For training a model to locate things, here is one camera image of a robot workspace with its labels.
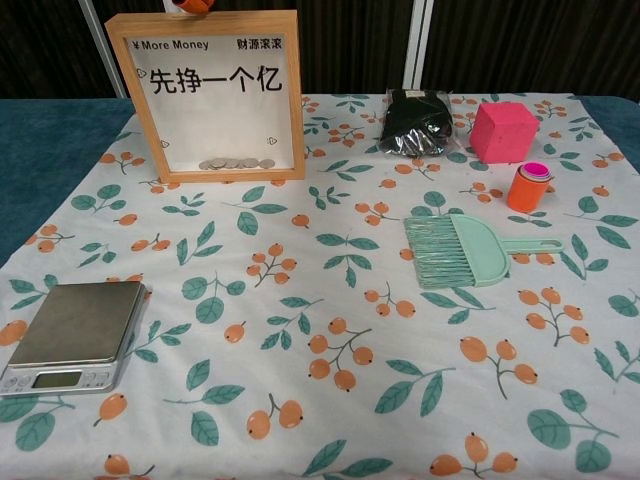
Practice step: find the pink foam cube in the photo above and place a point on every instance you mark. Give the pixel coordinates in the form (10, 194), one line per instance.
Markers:
(500, 135)

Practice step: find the white partition post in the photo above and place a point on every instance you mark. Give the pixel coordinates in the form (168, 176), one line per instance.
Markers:
(417, 45)
(102, 50)

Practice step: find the orange cup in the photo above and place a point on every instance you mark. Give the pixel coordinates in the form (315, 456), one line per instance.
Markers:
(522, 197)

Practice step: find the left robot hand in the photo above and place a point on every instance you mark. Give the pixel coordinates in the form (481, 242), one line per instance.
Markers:
(195, 5)

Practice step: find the floral tablecloth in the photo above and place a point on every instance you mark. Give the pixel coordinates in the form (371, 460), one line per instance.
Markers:
(350, 400)

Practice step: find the mint green dustpan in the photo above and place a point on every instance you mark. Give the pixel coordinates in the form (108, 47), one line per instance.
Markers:
(487, 250)

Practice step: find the silver digital scale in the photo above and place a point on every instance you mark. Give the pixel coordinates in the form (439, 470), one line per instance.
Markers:
(75, 325)

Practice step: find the magenta nested cup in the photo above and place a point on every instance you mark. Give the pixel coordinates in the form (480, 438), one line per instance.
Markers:
(534, 170)

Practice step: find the mint green brush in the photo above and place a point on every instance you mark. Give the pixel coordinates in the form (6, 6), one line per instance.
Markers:
(440, 252)

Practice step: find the wooden frame money box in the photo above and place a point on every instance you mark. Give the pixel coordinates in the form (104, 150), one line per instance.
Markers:
(210, 125)

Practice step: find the black gloves in plastic bag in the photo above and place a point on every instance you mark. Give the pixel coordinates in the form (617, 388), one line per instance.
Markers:
(415, 120)

